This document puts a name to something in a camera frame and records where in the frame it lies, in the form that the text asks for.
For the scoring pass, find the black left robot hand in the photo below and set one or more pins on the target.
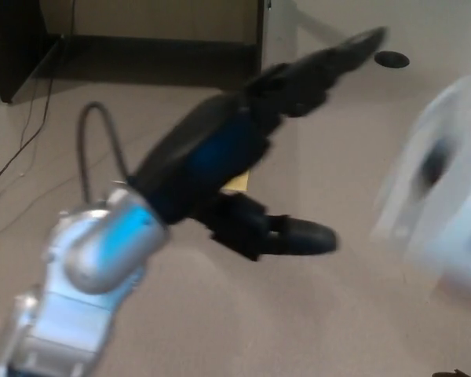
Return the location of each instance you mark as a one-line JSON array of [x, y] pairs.
[[196, 157]]

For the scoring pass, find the white toilet paper roll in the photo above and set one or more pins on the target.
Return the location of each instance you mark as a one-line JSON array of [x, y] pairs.
[[455, 176]]

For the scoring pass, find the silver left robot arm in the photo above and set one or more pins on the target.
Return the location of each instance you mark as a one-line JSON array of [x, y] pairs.
[[94, 267]]

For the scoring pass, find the yellow paper sheet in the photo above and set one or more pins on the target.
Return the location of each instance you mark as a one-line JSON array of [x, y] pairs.
[[241, 182]]

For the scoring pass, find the black round floor grommet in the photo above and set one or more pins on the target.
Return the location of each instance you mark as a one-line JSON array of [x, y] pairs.
[[392, 60]]

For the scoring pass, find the dark wooden desk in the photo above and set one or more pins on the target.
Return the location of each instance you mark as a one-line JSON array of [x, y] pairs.
[[8, 55]]

